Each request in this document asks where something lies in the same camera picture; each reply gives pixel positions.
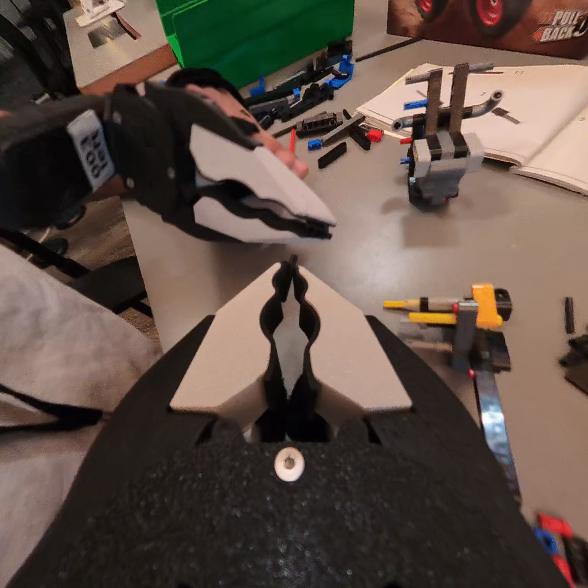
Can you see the person's left hand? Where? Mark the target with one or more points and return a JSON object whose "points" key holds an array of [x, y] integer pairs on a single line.
{"points": [[289, 160]]}

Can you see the lego set box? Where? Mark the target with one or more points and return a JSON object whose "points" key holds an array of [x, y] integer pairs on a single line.
{"points": [[459, 32]]}

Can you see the black and blue lego pin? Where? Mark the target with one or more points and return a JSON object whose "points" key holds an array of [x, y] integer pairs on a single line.
{"points": [[321, 229]]}

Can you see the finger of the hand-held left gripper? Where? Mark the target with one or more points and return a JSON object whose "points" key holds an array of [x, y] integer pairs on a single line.
{"points": [[239, 225], [275, 183]]}

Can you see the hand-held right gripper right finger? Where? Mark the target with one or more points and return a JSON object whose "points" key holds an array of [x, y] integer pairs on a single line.
{"points": [[358, 363]]}

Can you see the short black lego beam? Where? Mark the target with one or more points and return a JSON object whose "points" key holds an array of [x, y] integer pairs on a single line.
{"points": [[331, 155]]}

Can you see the yellow and black lego assembly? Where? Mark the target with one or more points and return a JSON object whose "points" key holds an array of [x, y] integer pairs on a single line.
{"points": [[464, 321]]}

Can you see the green box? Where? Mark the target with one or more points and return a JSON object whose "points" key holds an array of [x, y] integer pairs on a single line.
{"points": [[257, 36]]}

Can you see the white instruction booklet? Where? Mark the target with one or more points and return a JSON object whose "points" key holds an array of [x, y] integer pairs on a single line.
{"points": [[542, 133]]}

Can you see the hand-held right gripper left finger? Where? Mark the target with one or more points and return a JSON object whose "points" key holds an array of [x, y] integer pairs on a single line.
{"points": [[220, 363]]}

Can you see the black lego panel piece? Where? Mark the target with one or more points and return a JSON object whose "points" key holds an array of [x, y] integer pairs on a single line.
{"points": [[578, 363]]}

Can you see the small blue lego bracket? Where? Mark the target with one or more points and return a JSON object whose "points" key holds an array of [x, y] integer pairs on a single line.
{"points": [[259, 87]]}

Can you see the dark grey lego beam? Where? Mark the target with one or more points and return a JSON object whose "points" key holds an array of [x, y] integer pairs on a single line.
{"points": [[342, 131]]}

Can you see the large blue lego connector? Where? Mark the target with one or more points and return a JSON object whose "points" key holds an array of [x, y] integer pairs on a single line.
{"points": [[345, 69]]}

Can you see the red lego axle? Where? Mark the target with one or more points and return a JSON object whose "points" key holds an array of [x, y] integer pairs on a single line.
{"points": [[292, 140]]}

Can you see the grey lego motor assembly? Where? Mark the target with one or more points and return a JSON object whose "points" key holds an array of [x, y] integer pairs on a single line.
{"points": [[441, 179]]}

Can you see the pile of black lego parts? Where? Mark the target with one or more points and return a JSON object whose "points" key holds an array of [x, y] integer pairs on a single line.
{"points": [[312, 94]]}

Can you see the small black lego pin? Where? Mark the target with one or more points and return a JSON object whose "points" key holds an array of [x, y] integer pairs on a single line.
{"points": [[291, 265]]}

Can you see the wooden-edged side table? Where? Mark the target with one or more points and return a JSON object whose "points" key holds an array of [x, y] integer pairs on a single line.
{"points": [[119, 64]]}

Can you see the black lego frame piece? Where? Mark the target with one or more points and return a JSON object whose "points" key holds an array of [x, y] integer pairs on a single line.
{"points": [[319, 123]]}

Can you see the short black lego axle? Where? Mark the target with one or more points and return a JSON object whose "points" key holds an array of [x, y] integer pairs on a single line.
{"points": [[569, 314]]}

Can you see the long black lego axle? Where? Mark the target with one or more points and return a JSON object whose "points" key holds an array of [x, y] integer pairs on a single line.
{"points": [[388, 49]]}

